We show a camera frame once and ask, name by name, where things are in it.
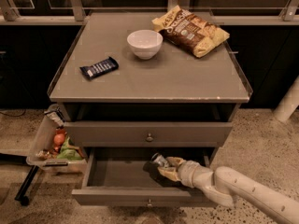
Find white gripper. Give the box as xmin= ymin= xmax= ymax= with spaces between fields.
xmin=158 ymin=157 xmax=213 ymax=189

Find silver redbull can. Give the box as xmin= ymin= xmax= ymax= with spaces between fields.
xmin=150 ymin=153 xmax=170 ymax=168

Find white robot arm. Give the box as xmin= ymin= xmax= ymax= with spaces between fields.
xmin=159 ymin=82 xmax=299 ymax=224

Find open grey middle drawer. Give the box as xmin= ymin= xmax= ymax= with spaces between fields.
xmin=72 ymin=147 xmax=216 ymax=207

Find grey drawer cabinet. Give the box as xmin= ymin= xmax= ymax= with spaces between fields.
xmin=47 ymin=10 xmax=253 ymax=209

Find closed grey top drawer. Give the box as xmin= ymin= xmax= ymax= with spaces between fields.
xmin=64 ymin=121 xmax=232 ymax=147

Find green snack packet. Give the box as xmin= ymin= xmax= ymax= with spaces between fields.
xmin=57 ymin=137 xmax=82 ymax=161

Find orange round fruit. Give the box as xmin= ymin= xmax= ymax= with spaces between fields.
xmin=53 ymin=133 xmax=65 ymax=146

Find dark blue snack bar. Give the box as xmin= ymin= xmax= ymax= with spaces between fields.
xmin=80 ymin=57 xmax=119 ymax=80

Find white ceramic bowl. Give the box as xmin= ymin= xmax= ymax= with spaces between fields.
xmin=127 ymin=30 xmax=164 ymax=60

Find clear plastic side bin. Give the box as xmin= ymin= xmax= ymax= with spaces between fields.
xmin=26 ymin=105 xmax=87 ymax=173

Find yellow brown chip bag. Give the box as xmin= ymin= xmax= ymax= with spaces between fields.
xmin=152 ymin=6 xmax=230 ymax=58

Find black wheeled stand leg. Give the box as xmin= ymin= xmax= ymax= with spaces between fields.
xmin=15 ymin=165 xmax=39 ymax=206

